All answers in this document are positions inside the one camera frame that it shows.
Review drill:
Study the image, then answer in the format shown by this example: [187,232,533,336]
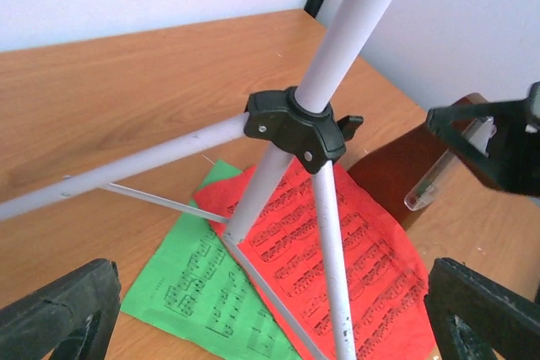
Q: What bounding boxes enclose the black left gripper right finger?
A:
[424,257,539,359]

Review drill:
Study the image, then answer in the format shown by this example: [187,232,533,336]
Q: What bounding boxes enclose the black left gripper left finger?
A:
[1,258,122,359]

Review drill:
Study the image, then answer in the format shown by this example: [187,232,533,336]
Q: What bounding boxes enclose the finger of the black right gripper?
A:
[425,82,539,197]

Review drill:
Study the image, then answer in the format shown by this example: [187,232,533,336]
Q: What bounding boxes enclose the clear plastic metronome cover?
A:
[404,117,496,212]

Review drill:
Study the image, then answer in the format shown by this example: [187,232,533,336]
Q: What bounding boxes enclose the red sheet music page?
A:
[192,159,438,360]

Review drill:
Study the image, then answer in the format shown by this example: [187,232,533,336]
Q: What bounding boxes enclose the brown wooden metronome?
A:
[345,92,490,230]

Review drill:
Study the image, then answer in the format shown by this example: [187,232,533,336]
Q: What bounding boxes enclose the green sheet music page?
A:
[120,159,303,360]

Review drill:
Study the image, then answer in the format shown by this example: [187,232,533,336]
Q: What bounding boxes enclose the white tripod music stand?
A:
[1,0,392,359]

